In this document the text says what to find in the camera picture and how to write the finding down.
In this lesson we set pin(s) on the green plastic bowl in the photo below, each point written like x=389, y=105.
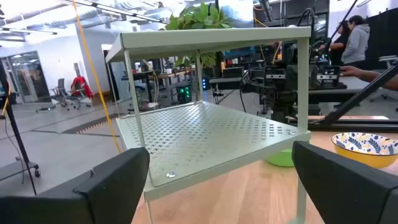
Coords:
x=280, y=158

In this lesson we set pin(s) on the pale green perforated metal shelf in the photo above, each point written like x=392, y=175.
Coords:
x=202, y=137

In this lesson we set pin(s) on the person's hand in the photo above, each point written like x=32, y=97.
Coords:
x=351, y=71

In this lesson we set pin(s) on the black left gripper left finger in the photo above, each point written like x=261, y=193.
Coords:
x=109, y=186

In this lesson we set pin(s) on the black aluminium table frame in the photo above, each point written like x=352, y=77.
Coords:
x=357, y=126

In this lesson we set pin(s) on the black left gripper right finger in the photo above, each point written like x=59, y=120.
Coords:
x=342, y=193

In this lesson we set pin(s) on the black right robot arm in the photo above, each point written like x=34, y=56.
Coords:
x=280, y=105

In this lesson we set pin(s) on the black computer with green lights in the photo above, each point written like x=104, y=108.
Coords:
x=184, y=93

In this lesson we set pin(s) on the black office chair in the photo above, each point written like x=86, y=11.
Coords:
x=62, y=93

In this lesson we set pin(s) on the green leafy plant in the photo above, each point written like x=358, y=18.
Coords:
x=199, y=17

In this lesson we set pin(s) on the red jacket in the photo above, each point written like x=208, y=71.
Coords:
x=81, y=87

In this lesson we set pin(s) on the yellow bowl with blue pattern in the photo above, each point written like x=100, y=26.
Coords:
x=363, y=143

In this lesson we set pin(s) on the person's forearm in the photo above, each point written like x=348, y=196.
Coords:
x=377, y=77

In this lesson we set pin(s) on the wooden background desk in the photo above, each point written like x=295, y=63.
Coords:
x=168, y=74

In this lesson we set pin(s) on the person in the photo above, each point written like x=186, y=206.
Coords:
x=337, y=46
x=357, y=40

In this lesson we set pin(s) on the black wheeled stand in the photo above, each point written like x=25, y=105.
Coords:
x=18, y=168

